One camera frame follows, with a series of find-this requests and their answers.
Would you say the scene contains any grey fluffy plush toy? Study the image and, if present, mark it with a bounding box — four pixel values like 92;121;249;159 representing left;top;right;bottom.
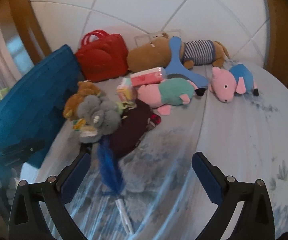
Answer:
77;95;121;144

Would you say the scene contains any dark maroon knitted cloth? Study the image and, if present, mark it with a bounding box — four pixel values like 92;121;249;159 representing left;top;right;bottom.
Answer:
109;99;161;159

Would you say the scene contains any pink pig plush blue shirt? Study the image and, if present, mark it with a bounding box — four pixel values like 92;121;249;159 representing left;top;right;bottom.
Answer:
209;63;259;103

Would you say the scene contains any blue plastic crate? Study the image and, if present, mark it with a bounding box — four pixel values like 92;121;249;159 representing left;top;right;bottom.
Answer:
0;44;81;176

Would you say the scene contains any small brown plush bear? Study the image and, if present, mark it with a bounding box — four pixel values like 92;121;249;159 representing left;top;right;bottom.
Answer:
63;80;102;121

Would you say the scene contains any blue feather duster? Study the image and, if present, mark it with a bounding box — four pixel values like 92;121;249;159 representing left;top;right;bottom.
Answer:
97;137;134;235

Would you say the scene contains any pastel tissue packet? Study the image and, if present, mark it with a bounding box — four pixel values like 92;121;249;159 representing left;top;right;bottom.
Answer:
116;77;137;102

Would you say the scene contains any red toy suitcase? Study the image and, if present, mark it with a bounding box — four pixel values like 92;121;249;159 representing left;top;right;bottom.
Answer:
75;29;128;82

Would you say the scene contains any pink pig plush green shirt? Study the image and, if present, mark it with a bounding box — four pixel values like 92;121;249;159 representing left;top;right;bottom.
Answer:
137;77;206;115

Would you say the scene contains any pink tissue pack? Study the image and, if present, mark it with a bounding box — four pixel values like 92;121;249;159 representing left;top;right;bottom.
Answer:
130;67;167;87

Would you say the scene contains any large brown plush dog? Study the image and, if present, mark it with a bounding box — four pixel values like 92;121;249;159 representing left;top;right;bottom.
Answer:
126;31;231;73

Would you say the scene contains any blue plastic back scratcher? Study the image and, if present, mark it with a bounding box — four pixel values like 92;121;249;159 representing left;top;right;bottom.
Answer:
165;36;208;89

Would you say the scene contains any wooden door frame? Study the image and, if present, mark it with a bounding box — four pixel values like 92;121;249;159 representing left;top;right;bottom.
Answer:
0;0;51;65

